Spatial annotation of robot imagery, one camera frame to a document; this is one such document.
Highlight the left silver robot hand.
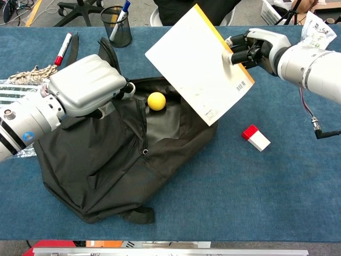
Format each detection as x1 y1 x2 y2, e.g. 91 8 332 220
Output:
39 54 136 118

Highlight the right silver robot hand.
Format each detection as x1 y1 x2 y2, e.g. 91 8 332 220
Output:
221 28 291 77

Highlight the black fabric backpack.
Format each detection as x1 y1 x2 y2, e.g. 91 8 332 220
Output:
33 32 219 225

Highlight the white and yellow book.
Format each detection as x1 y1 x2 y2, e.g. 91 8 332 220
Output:
145 4 255 127

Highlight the seated person in black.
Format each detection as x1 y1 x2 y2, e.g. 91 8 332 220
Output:
153 0 240 27

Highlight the white plastic basket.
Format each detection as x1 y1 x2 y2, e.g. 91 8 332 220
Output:
261 0 288 26

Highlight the black tripod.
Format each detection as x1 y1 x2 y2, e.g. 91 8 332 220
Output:
282 0 303 26

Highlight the red-capped white marker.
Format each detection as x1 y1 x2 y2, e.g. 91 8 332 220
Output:
54 32 73 66

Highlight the peanut snack bag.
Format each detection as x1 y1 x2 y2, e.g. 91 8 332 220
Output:
301 11 338 50

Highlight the black mesh pen holder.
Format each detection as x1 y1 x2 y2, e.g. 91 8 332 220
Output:
100 5 133 49

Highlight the blue-capped white marker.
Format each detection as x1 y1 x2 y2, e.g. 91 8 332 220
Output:
109 0 131 42

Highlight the striped cloth in plastic bag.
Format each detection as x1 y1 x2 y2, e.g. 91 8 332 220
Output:
0 78 51 161

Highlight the yellow ball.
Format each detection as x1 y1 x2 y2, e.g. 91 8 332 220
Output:
147 92 167 111

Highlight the black office chair base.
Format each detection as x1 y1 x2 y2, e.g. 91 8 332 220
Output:
54 0 105 27

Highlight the red and white block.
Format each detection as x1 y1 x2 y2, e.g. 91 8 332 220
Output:
241 124 272 153

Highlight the blue table cover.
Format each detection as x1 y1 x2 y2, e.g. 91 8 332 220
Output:
0 26 341 243

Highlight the red box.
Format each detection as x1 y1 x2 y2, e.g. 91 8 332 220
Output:
22 240 87 256

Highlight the beige rope bundle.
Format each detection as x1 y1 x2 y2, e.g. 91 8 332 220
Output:
9 65 58 85

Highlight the right arm cable with plug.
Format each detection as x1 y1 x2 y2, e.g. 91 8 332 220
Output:
299 85 341 140

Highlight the aluminium rail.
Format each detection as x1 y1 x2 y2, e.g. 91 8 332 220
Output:
32 247 309 256

